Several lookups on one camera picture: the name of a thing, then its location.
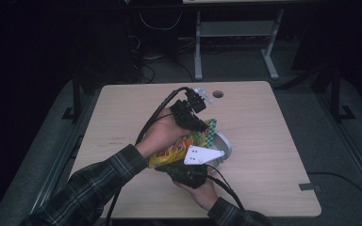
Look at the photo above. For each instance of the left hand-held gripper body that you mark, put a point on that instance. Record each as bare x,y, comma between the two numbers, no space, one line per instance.
185,109

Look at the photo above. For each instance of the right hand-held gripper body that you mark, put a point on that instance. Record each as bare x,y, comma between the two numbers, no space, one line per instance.
188,174

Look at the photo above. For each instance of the yellow spout pouch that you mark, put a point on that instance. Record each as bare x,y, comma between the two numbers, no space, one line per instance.
172,152

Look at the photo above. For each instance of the person's right hand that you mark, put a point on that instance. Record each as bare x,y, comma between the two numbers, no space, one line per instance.
202,196

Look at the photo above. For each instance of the person's left hand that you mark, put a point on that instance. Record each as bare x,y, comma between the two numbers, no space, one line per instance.
161,135

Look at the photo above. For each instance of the black metal stand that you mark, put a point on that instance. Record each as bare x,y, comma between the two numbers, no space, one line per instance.
336,94
76,94

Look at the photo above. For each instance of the grey tape strip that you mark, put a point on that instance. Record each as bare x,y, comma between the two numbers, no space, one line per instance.
309,187

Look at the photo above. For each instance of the white desk frame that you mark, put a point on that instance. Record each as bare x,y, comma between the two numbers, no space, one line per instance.
235,29

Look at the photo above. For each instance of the aluminium floor rail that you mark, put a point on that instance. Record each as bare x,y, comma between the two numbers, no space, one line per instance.
352,147
53,169

